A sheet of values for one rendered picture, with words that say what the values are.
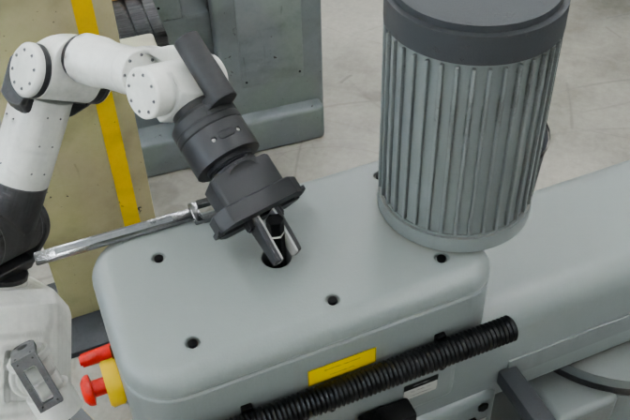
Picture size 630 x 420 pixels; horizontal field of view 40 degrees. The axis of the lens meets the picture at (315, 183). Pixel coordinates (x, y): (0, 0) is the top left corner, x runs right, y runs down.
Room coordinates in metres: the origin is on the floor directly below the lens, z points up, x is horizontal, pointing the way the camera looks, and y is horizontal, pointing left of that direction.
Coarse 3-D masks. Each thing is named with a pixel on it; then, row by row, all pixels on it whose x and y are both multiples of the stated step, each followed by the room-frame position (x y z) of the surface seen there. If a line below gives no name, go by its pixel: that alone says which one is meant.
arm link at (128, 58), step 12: (132, 48) 0.98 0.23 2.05; (144, 48) 0.98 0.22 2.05; (156, 48) 0.98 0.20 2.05; (168, 48) 0.98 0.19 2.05; (120, 60) 0.95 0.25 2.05; (132, 60) 0.95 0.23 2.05; (144, 60) 0.97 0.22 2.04; (156, 60) 0.98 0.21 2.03; (168, 60) 0.97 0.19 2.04; (216, 60) 0.93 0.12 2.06; (120, 72) 0.94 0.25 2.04; (120, 84) 0.94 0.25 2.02
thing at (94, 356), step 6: (96, 348) 0.75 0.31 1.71; (102, 348) 0.75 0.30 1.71; (108, 348) 0.75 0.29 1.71; (84, 354) 0.74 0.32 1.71; (90, 354) 0.74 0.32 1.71; (96, 354) 0.74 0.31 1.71; (102, 354) 0.74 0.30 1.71; (108, 354) 0.74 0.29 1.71; (84, 360) 0.73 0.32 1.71; (90, 360) 0.74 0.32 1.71; (96, 360) 0.74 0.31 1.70; (102, 360) 0.74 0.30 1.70; (84, 366) 0.73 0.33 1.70
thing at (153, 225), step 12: (192, 204) 0.84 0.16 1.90; (204, 204) 0.84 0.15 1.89; (168, 216) 0.82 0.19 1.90; (180, 216) 0.82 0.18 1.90; (192, 216) 0.82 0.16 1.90; (204, 216) 0.81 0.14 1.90; (120, 228) 0.80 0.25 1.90; (132, 228) 0.80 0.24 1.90; (144, 228) 0.80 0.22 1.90; (156, 228) 0.80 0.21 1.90; (84, 240) 0.78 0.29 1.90; (96, 240) 0.78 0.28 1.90; (108, 240) 0.78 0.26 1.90; (120, 240) 0.78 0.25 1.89; (36, 252) 0.76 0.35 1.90; (48, 252) 0.76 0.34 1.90; (60, 252) 0.76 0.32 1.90; (72, 252) 0.76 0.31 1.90
